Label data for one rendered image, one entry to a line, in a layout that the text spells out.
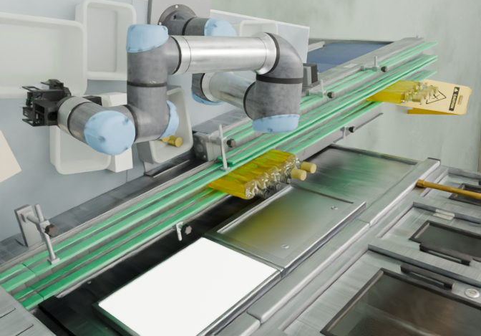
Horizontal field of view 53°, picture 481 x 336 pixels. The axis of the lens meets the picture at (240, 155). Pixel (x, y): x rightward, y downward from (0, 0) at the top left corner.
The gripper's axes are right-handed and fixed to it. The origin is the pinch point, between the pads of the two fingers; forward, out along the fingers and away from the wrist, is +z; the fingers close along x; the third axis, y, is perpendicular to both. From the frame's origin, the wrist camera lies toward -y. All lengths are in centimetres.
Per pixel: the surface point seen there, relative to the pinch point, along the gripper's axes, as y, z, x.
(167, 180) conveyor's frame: -49, 10, 33
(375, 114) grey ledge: -188, 11, 21
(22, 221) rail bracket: -1.7, 11.4, 36.8
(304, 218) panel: -82, -23, 41
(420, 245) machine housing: -91, -60, 37
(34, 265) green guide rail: -1.6, 4.0, 46.1
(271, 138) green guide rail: -93, 5, 22
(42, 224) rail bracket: -2.0, 0.8, 33.2
